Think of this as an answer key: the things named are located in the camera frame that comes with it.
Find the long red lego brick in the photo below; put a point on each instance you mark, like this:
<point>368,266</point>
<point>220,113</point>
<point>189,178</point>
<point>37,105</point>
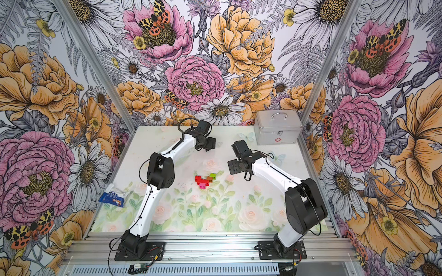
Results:
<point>204,181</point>

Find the small green circuit board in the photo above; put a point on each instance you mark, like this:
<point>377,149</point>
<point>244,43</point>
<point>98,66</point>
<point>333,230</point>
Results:
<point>136,268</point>

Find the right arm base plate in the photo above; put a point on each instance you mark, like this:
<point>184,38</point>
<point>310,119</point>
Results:
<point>274,250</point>

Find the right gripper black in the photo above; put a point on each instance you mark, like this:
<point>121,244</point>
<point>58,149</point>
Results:
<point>233,165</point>

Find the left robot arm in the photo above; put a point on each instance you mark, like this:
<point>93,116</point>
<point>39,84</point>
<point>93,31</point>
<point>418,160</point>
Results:
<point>159,177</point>

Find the aluminium front rail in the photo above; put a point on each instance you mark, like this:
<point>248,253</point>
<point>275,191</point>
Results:
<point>212,247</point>

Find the blue white card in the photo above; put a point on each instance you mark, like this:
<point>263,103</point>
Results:
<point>113,197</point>

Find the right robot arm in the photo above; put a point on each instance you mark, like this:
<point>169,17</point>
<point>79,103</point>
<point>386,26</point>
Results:
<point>304,205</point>

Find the silver metal case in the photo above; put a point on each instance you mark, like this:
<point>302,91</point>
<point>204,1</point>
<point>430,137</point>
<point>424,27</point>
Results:
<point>277,127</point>

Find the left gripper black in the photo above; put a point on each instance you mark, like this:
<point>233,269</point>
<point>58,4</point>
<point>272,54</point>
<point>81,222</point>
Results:
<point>210,144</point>

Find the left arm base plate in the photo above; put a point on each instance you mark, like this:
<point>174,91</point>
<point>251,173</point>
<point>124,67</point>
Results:
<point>151,250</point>

